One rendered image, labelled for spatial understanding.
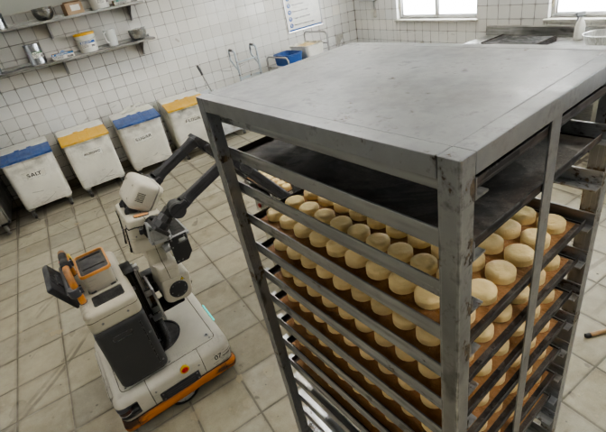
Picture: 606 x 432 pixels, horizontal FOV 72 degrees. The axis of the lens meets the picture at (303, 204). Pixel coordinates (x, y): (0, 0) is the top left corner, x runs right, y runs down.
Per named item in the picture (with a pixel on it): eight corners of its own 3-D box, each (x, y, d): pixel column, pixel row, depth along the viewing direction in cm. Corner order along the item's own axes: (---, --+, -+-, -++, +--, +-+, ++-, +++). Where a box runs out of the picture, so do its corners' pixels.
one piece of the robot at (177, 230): (170, 268, 223) (157, 235, 212) (155, 247, 244) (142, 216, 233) (198, 254, 230) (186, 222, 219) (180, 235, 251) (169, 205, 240)
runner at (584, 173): (348, 133, 122) (346, 124, 121) (354, 130, 124) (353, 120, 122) (594, 192, 76) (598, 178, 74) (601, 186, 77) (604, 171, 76)
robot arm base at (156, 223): (146, 220, 205) (153, 229, 196) (155, 206, 205) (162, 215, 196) (160, 227, 210) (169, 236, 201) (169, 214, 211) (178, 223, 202)
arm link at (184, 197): (227, 144, 214) (234, 147, 205) (243, 163, 221) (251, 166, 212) (162, 206, 206) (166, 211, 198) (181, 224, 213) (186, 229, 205)
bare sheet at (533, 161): (235, 155, 97) (234, 150, 97) (355, 101, 116) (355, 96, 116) (470, 252, 54) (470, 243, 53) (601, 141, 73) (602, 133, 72)
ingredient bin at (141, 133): (139, 180, 538) (115, 124, 500) (129, 167, 588) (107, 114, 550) (179, 166, 558) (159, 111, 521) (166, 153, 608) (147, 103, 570)
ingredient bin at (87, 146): (87, 200, 512) (59, 142, 474) (80, 185, 561) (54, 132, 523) (131, 183, 534) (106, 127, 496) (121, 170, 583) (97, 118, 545)
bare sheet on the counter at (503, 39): (481, 43, 459) (481, 41, 458) (503, 34, 475) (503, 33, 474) (534, 46, 413) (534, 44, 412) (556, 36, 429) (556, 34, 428)
